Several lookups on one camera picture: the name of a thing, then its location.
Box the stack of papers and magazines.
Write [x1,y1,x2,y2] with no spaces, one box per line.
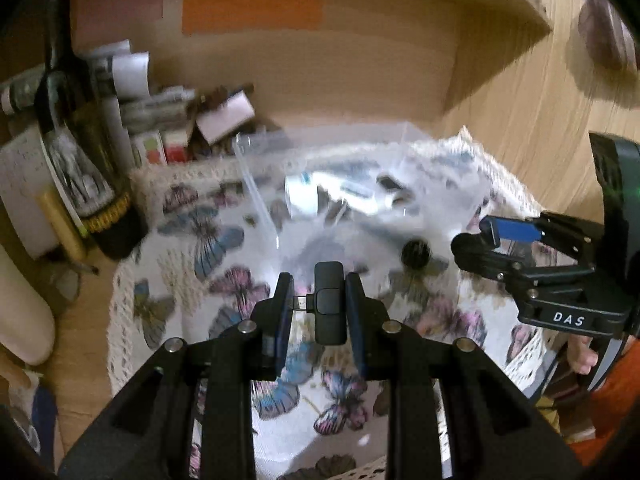
[81,40,198,171]

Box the small white cardboard box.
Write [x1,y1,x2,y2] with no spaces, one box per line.
[195,91,255,145]

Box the brown hanging cloth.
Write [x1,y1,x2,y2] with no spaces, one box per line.
[577,0,639,75]

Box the pink sticky note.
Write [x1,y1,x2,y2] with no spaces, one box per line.
[74,0,183,50]

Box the white charger plug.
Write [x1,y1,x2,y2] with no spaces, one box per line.
[284,171,321,217]

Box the dark wine bottle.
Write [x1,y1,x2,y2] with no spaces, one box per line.
[35,0,146,260]

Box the clear plastic storage box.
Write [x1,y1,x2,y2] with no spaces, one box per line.
[232,122,490,284]

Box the black USB adapter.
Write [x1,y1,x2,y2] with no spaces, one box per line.
[307,261,347,346]

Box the person's right hand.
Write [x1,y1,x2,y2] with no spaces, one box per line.
[566,335,599,375]

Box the black round bell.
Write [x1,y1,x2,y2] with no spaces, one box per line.
[400,238,431,272]

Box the butterfly print tablecloth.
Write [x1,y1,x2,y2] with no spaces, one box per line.
[107,125,556,479]

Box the orange sticky note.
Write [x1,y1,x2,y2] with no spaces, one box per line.
[181,0,324,36]

